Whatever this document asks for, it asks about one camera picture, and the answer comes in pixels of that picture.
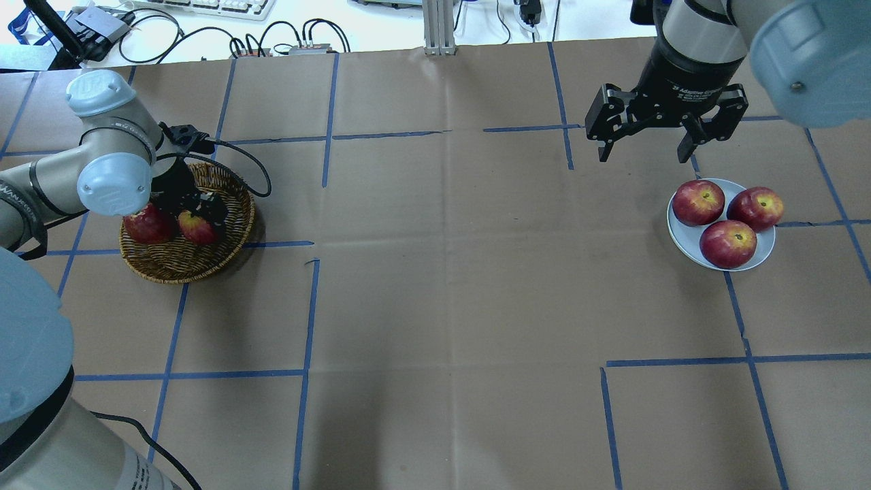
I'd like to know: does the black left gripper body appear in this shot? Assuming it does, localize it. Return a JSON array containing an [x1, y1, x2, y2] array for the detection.
[[150, 157, 226, 221]]

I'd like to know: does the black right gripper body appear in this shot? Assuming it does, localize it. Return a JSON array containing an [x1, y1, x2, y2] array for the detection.
[[619, 41, 738, 135]]

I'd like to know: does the red yellow apple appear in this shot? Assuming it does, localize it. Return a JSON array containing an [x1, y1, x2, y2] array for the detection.
[[177, 210, 220, 246]]

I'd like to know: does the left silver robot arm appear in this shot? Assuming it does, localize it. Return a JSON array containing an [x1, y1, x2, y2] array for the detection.
[[2, 69, 199, 489]]

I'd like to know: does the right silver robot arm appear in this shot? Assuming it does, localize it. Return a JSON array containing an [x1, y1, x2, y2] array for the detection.
[[584, 1, 870, 162]]

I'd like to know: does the dark red apple in basket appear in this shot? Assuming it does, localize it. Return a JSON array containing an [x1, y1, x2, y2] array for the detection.
[[122, 202, 178, 245]]

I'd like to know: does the round wicker basket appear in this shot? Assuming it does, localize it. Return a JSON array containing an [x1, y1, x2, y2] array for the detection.
[[118, 162, 256, 284]]

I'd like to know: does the red apple on plate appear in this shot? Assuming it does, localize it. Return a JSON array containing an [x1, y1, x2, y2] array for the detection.
[[671, 179, 727, 227], [699, 220, 758, 270], [727, 186, 786, 233]]

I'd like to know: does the light blue plate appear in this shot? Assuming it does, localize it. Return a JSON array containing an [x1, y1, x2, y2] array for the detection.
[[665, 178, 777, 271]]

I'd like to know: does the grey usb hub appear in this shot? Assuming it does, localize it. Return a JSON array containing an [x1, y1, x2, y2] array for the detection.
[[74, 6, 131, 44]]

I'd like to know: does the white keyboard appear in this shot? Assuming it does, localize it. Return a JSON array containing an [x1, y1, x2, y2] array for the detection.
[[124, 1, 277, 21]]

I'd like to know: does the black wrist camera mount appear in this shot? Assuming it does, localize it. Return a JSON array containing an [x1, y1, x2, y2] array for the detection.
[[159, 122, 215, 155]]

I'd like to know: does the aluminium frame post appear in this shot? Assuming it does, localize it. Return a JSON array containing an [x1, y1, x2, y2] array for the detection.
[[422, 0, 457, 56]]

